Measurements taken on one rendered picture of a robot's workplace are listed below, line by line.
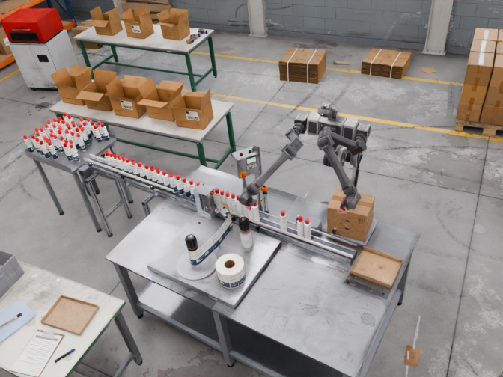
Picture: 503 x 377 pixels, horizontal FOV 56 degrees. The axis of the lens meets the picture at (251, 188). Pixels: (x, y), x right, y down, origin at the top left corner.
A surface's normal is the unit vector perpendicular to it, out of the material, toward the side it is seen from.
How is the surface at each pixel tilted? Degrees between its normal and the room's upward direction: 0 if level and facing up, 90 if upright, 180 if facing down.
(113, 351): 0
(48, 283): 0
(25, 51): 90
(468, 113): 90
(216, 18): 90
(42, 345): 1
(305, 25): 90
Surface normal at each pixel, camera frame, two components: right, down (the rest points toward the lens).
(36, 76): -0.25, 0.64
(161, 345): -0.09, -0.76
